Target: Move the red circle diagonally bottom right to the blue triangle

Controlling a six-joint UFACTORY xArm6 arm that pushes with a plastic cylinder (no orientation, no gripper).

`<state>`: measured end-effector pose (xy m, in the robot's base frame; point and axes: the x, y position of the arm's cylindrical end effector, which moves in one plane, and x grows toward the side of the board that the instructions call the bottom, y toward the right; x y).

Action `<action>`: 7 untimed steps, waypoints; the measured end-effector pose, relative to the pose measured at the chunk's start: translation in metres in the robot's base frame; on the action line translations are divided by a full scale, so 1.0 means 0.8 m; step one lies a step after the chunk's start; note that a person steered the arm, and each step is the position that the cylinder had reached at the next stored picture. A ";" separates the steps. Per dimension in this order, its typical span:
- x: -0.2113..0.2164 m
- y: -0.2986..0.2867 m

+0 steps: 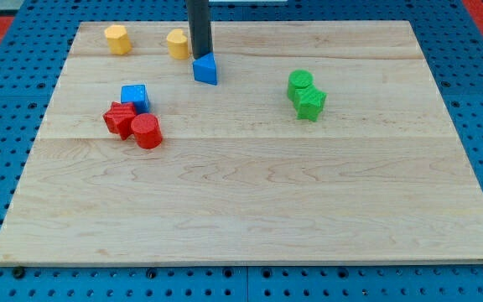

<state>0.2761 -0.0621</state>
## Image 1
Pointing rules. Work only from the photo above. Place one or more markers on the blue triangle block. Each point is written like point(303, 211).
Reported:
point(204, 69)

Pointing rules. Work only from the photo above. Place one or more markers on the light wooden board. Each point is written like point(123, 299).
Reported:
point(380, 179)

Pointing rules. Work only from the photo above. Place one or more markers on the green star block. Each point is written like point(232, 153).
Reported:
point(309, 102)

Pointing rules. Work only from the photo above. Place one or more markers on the green cylinder block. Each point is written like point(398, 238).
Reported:
point(298, 79)

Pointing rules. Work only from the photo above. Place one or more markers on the red cylinder block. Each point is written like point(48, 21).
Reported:
point(146, 130)

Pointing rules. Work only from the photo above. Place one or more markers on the blue cube block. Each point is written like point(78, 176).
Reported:
point(137, 95)

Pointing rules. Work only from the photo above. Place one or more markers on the red star block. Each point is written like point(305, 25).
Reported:
point(119, 117)

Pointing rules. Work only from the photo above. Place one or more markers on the yellow heart block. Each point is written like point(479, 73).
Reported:
point(177, 43)

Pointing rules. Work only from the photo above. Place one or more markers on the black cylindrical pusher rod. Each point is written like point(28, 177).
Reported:
point(198, 12)

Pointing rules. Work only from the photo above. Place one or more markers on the yellow hexagon block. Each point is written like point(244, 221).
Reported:
point(117, 39)

